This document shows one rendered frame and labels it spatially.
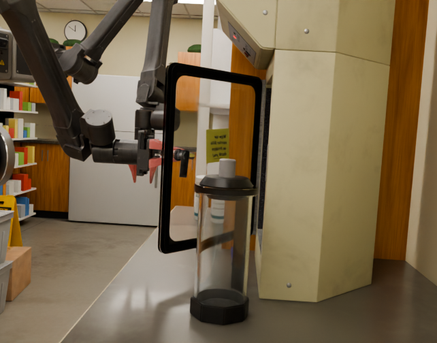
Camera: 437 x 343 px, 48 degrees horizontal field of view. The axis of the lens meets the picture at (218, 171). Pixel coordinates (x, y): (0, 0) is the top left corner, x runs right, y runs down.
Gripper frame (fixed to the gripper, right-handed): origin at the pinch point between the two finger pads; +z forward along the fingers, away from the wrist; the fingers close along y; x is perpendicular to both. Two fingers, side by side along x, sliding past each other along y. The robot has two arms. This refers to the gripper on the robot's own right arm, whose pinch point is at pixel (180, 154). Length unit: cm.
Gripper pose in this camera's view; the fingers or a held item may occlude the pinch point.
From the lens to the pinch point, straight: 111.8
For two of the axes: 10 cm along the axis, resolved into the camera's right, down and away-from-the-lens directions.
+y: 0.5, -9.9, -0.9
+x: 0.5, -0.9, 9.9
